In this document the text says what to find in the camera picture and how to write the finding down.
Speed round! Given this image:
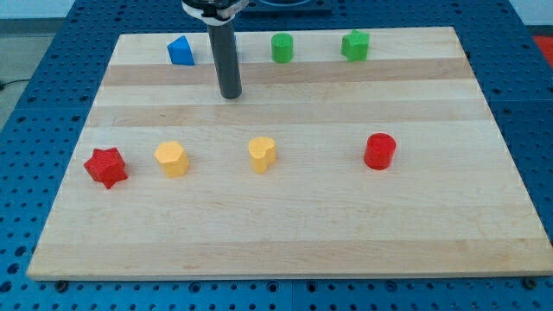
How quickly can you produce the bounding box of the green star block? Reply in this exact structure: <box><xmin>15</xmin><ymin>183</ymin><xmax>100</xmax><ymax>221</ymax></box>
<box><xmin>340</xmin><ymin>29</ymin><xmax>371</xmax><ymax>62</ymax></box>

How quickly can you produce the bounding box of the red star block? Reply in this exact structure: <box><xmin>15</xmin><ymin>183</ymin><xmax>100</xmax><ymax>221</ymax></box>
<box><xmin>84</xmin><ymin>148</ymin><xmax>128</xmax><ymax>189</ymax></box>

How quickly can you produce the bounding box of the yellow heart block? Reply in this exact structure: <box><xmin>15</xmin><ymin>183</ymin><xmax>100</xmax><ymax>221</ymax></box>
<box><xmin>248</xmin><ymin>136</ymin><xmax>277</xmax><ymax>174</ymax></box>

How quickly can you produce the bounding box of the wooden board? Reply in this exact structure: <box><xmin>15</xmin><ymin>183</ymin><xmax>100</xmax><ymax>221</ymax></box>
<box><xmin>28</xmin><ymin>27</ymin><xmax>552</xmax><ymax>281</ymax></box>

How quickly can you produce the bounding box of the red cylinder block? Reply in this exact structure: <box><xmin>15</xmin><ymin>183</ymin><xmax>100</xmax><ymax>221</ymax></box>
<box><xmin>364</xmin><ymin>132</ymin><xmax>397</xmax><ymax>170</ymax></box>

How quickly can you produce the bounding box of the yellow hexagon block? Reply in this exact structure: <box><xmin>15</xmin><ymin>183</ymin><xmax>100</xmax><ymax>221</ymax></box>
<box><xmin>154</xmin><ymin>141</ymin><xmax>189</xmax><ymax>178</ymax></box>

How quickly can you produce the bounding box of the green cylinder block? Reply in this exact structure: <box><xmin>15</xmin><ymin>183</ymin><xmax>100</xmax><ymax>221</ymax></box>
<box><xmin>270</xmin><ymin>33</ymin><xmax>294</xmax><ymax>63</ymax></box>

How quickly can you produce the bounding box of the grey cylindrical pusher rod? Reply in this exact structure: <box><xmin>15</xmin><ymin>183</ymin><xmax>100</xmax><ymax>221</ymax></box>
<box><xmin>207</xmin><ymin>22</ymin><xmax>242</xmax><ymax>99</ymax></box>

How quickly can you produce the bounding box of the blue triangle block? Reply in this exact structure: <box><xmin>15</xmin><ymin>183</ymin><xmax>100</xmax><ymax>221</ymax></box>
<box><xmin>167</xmin><ymin>35</ymin><xmax>195</xmax><ymax>66</ymax></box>

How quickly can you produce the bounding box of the black cable on floor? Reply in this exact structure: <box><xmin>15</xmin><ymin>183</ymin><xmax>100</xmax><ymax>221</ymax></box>
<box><xmin>0</xmin><ymin>78</ymin><xmax>29</xmax><ymax>92</ymax></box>

